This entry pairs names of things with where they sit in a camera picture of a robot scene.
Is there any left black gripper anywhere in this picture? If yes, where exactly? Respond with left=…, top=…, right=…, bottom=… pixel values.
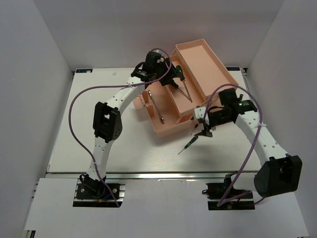
left=153, top=57, right=182, bottom=86

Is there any small precision screwdriver front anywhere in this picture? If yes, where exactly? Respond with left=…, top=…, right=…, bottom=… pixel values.
left=178, top=135, right=198, bottom=155

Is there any large green screwdriver front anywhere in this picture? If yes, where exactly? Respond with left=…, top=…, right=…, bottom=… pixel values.
left=176, top=65, right=191, bottom=96

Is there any silver ratchet wrench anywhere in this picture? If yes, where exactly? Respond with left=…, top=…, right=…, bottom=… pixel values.
left=148, top=90, right=165, bottom=124

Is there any pink plastic toolbox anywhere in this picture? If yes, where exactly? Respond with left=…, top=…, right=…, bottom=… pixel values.
left=133, top=39, right=238, bottom=137

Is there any large green screwdriver tip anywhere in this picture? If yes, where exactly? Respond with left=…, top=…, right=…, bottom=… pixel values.
left=174, top=87, right=193, bottom=103

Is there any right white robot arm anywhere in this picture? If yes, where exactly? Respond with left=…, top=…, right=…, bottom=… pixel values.
left=195, top=88, right=303, bottom=199

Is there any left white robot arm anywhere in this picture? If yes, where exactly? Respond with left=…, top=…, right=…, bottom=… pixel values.
left=87, top=51, right=173, bottom=198

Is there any blue label right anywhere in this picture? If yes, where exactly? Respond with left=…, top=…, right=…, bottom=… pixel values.
left=226, top=67, right=240, bottom=71

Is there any blue label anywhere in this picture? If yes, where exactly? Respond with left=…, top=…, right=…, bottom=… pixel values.
left=75, top=69, right=93, bottom=73
left=226, top=67, right=240, bottom=71

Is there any blue label left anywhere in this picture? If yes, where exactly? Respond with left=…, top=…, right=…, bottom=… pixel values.
left=75, top=69, right=93, bottom=73

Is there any white front cover board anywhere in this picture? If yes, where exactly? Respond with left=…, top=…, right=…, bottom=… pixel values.
left=25, top=178, right=308, bottom=238

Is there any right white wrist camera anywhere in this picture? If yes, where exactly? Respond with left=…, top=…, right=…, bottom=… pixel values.
left=193, top=106, right=209, bottom=124

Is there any aluminium table edge rail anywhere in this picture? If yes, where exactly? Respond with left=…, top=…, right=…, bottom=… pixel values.
left=46, top=171, right=261, bottom=181

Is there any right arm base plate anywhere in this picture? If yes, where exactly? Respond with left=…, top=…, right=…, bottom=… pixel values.
left=202, top=182, right=255, bottom=211

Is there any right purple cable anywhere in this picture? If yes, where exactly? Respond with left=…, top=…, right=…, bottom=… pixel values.
left=205, top=84, right=267, bottom=207

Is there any purple cable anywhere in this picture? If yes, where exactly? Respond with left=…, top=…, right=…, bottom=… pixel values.
left=68, top=48, right=173, bottom=208
left=205, top=84, right=267, bottom=207

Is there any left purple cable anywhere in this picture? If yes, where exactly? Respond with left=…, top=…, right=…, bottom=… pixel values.
left=68, top=48, right=173, bottom=208

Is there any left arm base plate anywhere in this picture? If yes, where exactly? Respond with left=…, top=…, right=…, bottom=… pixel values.
left=72, top=179, right=125, bottom=208

